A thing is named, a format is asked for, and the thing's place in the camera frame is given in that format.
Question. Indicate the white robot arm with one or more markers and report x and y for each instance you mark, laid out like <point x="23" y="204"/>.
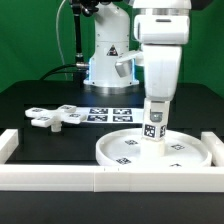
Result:
<point x="153" y="40"/>

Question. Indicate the white front fence bar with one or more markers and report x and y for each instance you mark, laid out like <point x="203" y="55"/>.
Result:
<point x="109" y="179"/>

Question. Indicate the white left fence bar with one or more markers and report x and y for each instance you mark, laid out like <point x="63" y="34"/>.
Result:
<point x="8" y="143"/>

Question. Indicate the white marker sheet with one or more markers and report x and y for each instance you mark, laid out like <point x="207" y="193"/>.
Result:
<point x="105" y="115"/>

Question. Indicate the white cross-shaped table base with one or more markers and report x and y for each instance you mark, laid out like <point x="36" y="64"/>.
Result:
<point x="45" y="118"/>

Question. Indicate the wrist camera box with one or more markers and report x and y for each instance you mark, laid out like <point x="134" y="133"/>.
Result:
<point x="126" y="62"/>

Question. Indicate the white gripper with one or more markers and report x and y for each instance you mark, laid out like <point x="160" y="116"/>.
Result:
<point x="161" y="69"/>

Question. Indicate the white right fence bar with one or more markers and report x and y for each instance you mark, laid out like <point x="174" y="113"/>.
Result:
<point x="216" y="147"/>

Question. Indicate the white round table top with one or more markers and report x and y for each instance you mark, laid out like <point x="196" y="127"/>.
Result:
<point x="128" y="147"/>

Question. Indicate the white fence bar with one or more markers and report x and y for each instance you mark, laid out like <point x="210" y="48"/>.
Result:
<point x="8" y="143"/>
<point x="216" y="147"/>
<point x="109" y="179"/>

